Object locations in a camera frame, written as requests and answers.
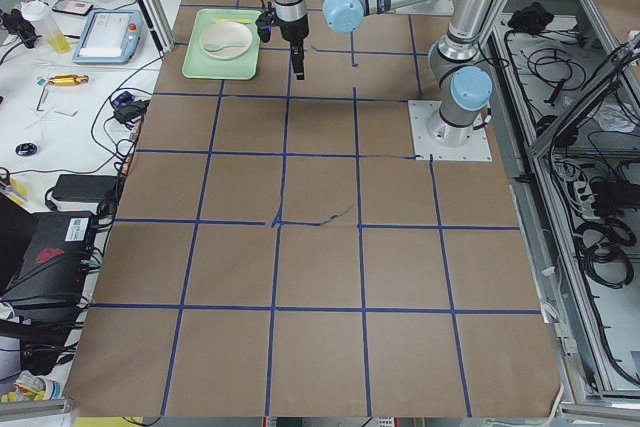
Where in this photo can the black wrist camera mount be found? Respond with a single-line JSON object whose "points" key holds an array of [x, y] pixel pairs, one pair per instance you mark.
{"points": [[265, 22]]}

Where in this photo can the gold metal tool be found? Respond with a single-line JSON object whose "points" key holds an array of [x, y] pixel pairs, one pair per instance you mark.
{"points": [[63, 80]]}

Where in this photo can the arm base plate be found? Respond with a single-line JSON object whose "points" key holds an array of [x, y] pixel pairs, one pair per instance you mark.
{"points": [[435, 140], [442, 8]]}

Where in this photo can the pale green plastic spoon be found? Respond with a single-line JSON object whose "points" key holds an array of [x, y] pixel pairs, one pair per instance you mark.
{"points": [[225, 50]]}

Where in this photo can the yellow liquid plastic bottle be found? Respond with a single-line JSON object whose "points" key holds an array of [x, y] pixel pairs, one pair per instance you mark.
{"points": [[40, 15]]}

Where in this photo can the cream round plate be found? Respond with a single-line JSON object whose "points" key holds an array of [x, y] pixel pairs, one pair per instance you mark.
{"points": [[226, 33]]}

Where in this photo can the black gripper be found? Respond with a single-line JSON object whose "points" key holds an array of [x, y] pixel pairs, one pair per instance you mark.
{"points": [[293, 31]]}

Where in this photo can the near blue teach pendant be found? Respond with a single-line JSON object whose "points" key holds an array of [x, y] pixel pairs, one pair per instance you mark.
{"points": [[109, 37]]}

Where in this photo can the smartphone with pink screen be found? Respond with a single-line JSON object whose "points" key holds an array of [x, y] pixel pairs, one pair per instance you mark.
{"points": [[73, 7]]}

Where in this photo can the yellow plastic fork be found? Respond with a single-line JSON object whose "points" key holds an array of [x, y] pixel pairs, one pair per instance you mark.
{"points": [[242, 21]]}

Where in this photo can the black power adapter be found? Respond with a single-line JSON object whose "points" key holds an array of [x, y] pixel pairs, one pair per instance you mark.
{"points": [[83, 188]]}

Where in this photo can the black computer box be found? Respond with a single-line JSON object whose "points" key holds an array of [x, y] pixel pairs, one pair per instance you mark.
{"points": [[57, 259]]}

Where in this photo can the light green plastic tray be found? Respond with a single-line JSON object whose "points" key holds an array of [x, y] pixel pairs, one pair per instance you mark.
{"points": [[199, 65]]}

